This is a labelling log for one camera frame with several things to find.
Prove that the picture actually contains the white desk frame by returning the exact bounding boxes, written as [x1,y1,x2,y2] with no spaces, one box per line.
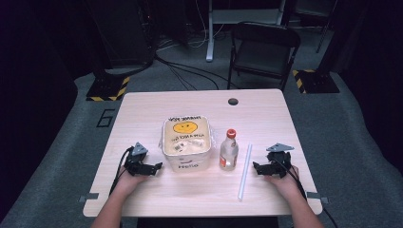
[204,0,288,63]

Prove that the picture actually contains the black stand base striped edge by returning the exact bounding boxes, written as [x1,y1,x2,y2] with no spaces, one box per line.
[86,69,131,103]
[291,68,341,95]

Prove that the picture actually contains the white floor cables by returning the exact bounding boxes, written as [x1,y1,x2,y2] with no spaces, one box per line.
[157,0,226,51]

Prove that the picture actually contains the grey metal table bracket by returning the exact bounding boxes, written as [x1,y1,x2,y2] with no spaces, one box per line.
[77,192,101,204]
[305,191,331,205]

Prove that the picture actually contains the person's left hand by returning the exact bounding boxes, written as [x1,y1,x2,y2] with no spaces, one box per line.
[116,166,150,195]

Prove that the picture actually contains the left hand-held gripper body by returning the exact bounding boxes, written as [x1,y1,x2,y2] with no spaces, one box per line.
[124,142,154,178]

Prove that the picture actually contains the hand-held gripper black cable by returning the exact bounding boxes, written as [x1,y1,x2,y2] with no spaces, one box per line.
[273,157,338,228]
[108,145,135,196]

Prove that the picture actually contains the white straw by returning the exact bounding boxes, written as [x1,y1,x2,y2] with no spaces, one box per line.
[237,142,254,201]

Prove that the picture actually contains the clear bottle with red cap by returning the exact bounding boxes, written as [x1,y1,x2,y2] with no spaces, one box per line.
[219,128,240,172]

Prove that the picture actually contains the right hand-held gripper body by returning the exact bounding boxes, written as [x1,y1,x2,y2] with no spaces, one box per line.
[261,142,296,179]

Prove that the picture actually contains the smiley print plastic bag liner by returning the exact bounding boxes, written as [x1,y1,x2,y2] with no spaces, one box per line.
[159,115,217,157]

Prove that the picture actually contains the white plastic bin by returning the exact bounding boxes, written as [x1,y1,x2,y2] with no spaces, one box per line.
[161,115,213,174]

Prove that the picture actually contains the person's right hand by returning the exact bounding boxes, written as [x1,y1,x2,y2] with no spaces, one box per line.
[264,165,300,200]

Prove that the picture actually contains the right hand-held gripper black cable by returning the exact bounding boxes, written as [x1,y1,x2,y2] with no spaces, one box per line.
[273,157,338,228]

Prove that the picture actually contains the black floor cables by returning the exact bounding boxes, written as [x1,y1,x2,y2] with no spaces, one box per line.
[154,52,242,91]

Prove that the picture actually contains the black folding chair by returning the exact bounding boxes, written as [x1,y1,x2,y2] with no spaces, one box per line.
[226,21,302,93]

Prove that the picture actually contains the left hand-held gripper black cable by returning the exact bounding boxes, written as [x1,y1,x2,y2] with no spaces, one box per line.
[108,145,135,196]

